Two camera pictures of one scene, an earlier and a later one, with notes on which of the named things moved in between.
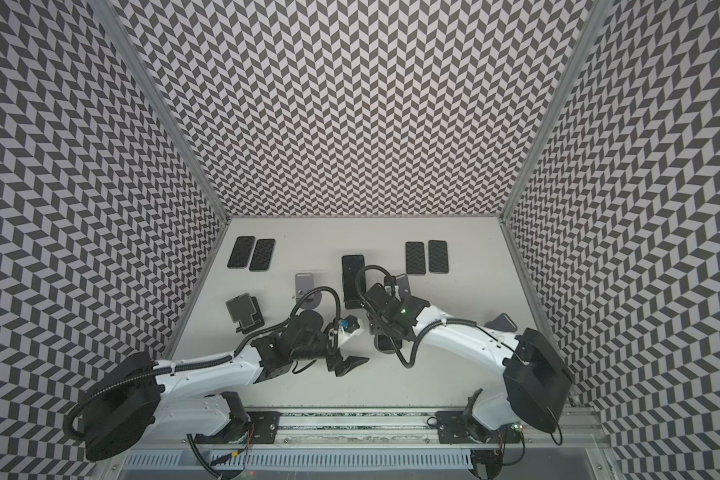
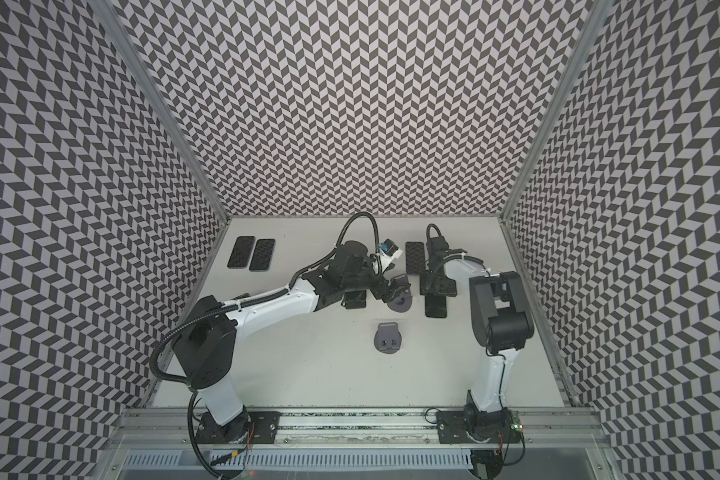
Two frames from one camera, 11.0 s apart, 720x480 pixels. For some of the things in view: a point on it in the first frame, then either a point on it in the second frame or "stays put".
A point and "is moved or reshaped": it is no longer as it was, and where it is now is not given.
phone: (241, 252) stays put
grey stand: (403, 285) stays put
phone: (415, 258) stays put
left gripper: (338, 364) -> (382, 292)
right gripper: (375, 300) -> (436, 283)
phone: (383, 343) is moved or reshaped
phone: (262, 255) stays put
